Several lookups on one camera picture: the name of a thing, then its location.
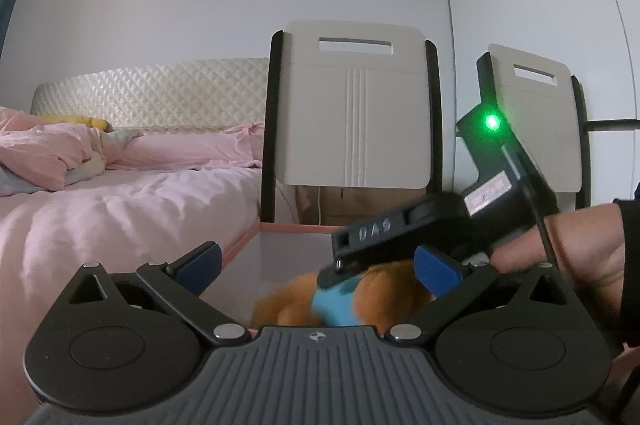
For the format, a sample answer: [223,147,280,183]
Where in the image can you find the person's right hand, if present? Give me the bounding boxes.
[490,204,627,348]

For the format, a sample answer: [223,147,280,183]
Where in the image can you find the pink cardboard box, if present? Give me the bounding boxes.
[200,221,436,339]

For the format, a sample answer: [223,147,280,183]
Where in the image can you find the yellow plush toy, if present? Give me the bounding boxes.
[37,114,112,132]

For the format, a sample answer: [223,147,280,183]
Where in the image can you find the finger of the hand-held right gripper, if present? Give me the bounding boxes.
[317,257,373,291]
[330,204,418,268]

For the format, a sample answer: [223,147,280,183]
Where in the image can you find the dark teal curtain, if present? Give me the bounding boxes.
[0,0,29,62]

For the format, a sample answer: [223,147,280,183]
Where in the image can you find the white chair with black frame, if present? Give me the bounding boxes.
[475,43,589,212]
[260,19,444,227]

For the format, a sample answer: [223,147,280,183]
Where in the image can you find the brown teddy bear plush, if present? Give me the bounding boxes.
[250,257,436,331]

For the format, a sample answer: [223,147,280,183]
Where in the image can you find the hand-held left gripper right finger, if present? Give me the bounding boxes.
[382,244,576,347]

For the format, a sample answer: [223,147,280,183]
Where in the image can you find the wooden nightstand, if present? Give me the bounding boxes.
[294,185,427,230]

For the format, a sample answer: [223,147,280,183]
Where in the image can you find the pale blue cloth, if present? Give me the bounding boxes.
[102,127,144,146]

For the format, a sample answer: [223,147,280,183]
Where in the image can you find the dark wardrobe rail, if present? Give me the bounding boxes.
[582,119,640,134]

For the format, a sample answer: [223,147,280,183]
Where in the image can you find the pink duvet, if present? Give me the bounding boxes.
[0,106,266,196]

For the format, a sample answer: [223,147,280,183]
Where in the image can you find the white quilted headboard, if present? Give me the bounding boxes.
[31,57,271,132]

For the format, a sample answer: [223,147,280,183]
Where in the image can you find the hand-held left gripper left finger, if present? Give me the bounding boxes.
[66,241,252,346]

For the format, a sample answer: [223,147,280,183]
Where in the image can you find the person's right forearm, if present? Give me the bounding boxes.
[612,180,640,351]

